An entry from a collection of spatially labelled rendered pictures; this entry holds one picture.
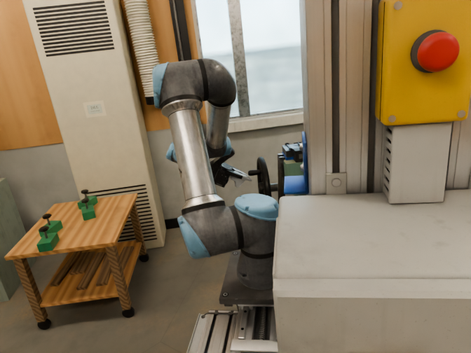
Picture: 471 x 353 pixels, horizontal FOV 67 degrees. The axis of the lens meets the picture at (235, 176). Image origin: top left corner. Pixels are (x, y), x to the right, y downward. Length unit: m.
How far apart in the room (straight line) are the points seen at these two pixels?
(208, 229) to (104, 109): 1.78
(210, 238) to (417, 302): 0.61
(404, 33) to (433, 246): 0.22
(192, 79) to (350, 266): 0.73
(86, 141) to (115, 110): 0.30
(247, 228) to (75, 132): 1.91
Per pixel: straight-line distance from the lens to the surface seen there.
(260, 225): 0.90
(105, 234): 2.10
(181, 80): 0.98
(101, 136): 2.59
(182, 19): 2.67
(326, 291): 0.33
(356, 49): 0.47
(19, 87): 3.00
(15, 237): 3.02
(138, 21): 2.58
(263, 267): 0.96
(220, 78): 1.01
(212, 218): 0.88
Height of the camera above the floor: 1.44
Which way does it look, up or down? 21 degrees down
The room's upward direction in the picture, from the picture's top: 7 degrees counter-clockwise
